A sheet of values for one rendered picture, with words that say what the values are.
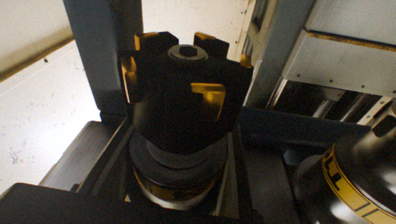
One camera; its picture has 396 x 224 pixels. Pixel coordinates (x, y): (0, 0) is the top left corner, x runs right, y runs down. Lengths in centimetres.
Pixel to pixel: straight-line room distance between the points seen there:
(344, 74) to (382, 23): 18
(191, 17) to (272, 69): 52
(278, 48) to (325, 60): 17
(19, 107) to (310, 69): 90
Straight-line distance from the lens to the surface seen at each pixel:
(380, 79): 94
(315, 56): 77
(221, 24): 106
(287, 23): 74
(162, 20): 110
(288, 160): 17
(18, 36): 63
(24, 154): 69
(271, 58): 77
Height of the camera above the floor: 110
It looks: 41 degrees up
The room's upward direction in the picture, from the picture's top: 171 degrees counter-clockwise
